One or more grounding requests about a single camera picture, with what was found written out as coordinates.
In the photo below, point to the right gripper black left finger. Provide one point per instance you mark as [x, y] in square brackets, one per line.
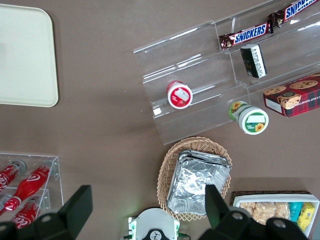
[75, 212]

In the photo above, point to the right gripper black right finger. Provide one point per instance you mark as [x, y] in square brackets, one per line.
[217, 210]

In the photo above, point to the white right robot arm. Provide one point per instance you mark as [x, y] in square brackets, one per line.
[155, 222]

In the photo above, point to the aluminium foil tray stack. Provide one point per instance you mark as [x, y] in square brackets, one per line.
[192, 180]

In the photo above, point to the dark rectangular wicker basket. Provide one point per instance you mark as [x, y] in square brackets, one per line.
[270, 192]

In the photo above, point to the oval light wicker basket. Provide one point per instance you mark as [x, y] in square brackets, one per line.
[167, 175]

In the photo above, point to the cream plastic serving tray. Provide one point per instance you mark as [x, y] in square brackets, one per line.
[25, 57]

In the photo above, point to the rice cracker packet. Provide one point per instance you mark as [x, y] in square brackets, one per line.
[282, 211]
[263, 212]
[247, 208]

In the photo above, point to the clear acrylic bottle rack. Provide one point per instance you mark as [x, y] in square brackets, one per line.
[56, 175]

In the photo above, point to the red cola bottle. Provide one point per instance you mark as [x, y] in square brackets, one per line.
[30, 185]
[26, 213]
[7, 176]

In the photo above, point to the white rectangular snack bin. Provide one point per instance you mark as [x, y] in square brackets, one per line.
[275, 198]

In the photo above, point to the teal snack packet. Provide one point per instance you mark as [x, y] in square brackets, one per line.
[295, 211]

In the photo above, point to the yellow snack packet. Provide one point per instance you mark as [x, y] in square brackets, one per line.
[306, 216]

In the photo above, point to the green sunflower snack cup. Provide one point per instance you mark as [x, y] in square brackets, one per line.
[252, 120]

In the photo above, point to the red lid snack cup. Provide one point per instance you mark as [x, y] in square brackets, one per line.
[180, 96]

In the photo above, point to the red tartan cookie box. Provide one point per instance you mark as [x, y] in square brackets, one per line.
[297, 97]

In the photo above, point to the clear acrylic tiered shelf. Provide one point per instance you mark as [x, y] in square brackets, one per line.
[200, 62]

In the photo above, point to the small black snack box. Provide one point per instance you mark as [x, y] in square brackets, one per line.
[252, 61]

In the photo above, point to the Snickers chocolate bar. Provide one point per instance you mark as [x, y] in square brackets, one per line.
[247, 35]
[295, 10]

